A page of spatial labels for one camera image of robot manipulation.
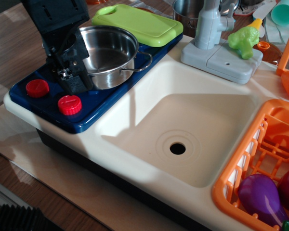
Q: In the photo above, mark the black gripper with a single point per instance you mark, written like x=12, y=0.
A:
x=57, y=22

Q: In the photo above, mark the stainless steel pan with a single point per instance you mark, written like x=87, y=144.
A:
x=113, y=56

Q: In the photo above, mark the red stove knob right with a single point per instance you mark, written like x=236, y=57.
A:
x=69, y=105

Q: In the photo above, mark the red stove knob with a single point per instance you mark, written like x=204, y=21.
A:
x=69, y=105
x=37, y=88

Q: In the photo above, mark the red stove knob left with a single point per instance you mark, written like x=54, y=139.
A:
x=37, y=88

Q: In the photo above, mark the blue toy stove top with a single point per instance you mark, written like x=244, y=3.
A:
x=94, y=103

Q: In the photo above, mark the cream toy sink unit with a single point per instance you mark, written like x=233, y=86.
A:
x=170, y=136

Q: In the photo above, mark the green plastic cutting board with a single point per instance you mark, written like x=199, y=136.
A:
x=150, y=29

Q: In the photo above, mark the steel pot behind faucet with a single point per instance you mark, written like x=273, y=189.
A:
x=187, y=11

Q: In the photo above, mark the grey toy faucet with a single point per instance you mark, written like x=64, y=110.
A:
x=208, y=52

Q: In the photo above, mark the green toy broccoli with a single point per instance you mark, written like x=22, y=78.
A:
x=245, y=38

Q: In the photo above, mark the white plastic spatula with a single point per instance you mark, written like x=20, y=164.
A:
x=263, y=10

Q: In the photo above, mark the orange plastic lid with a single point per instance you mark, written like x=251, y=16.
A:
x=271, y=53

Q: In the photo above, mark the orange dish rack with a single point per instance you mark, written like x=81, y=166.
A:
x=263, y=150

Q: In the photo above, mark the teal plastic cup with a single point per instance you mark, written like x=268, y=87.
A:
x=280, y=13

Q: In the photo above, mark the purple toy eggplant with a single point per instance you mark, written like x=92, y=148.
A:
x=259, y=195

